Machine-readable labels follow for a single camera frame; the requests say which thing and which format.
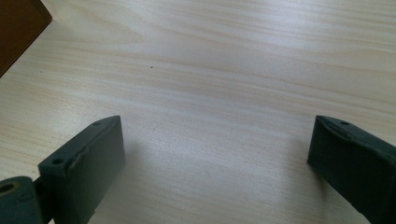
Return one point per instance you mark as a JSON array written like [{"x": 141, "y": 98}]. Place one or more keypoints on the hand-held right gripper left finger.
[{"x": 84, "y": 168}]

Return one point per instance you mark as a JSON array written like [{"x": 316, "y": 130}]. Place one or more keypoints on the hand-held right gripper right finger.
[{"x": 355, "y": 161}]

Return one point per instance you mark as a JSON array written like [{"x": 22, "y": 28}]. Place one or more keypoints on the brown wooden box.
[{"x": 18, "y": 28}]

